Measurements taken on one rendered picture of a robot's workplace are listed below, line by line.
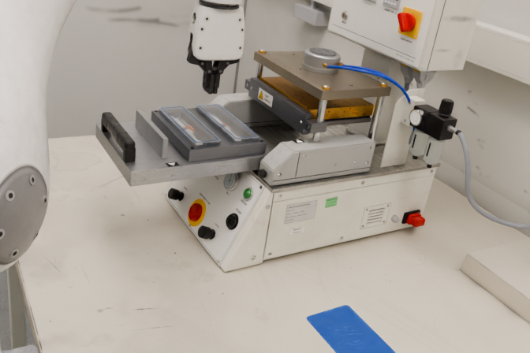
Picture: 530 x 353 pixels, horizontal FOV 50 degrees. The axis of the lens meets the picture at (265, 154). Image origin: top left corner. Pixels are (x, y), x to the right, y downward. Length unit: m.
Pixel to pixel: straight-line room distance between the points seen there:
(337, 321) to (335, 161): 0.31
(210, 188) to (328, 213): 0.26
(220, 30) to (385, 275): 0.60
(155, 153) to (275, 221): 0.27
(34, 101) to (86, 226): 0.82
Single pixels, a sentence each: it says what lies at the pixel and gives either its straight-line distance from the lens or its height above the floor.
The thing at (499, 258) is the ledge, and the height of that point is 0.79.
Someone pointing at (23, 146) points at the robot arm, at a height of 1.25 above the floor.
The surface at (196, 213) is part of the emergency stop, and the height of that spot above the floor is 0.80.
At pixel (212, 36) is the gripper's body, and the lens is 1.07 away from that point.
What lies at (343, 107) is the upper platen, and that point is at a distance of 1.20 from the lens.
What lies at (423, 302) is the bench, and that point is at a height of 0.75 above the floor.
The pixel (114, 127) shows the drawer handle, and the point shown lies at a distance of 1.09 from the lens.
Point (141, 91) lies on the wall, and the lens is 2.64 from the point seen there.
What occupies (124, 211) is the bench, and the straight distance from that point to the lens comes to 1.32.
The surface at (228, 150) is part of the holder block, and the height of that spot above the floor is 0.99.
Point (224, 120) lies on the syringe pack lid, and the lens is 1.17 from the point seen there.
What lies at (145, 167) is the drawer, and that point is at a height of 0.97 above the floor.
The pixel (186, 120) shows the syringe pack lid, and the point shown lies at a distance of 1.16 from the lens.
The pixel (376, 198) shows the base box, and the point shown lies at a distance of 1.29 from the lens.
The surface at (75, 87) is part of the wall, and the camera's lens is 2.55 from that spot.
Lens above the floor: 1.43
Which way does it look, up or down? 24 degrees down
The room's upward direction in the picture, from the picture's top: 9 degrees clockwise
